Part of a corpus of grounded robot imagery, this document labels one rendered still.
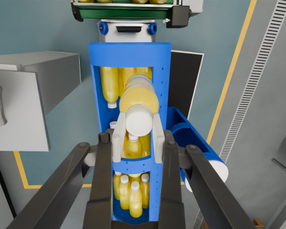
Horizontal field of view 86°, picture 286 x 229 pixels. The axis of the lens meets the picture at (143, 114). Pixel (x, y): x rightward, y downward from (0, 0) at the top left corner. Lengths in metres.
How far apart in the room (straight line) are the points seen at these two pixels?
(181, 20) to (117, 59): 0.36
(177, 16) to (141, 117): 0.57
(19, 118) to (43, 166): 1.67
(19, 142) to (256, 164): 3.06
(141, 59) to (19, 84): 0.53
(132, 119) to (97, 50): 0.33
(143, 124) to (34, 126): 0.70
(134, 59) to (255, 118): 2.29
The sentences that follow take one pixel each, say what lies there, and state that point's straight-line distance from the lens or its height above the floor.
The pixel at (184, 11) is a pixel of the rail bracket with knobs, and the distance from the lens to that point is 0.73.
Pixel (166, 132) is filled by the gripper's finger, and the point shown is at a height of 1.54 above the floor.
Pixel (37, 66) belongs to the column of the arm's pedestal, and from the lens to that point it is 0.98.
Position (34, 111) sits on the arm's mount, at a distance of 0.82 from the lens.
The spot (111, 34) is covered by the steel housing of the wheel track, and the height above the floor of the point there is 0.93.
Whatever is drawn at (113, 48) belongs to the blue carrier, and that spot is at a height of 1.23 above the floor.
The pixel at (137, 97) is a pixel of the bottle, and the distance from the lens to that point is 0.23.
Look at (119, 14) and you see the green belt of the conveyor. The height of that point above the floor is 0.89.
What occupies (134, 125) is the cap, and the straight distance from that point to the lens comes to 0.21.
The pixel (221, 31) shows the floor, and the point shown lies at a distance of 1.97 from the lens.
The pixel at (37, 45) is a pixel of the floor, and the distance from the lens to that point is 1.87.
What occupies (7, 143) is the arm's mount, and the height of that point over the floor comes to 1.02.
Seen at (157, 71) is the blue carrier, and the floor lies 1.21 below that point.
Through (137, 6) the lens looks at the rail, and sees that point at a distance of 0.72.
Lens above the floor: 1.68
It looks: 65 degrees down
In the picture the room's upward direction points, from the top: 164 degrees clockwise
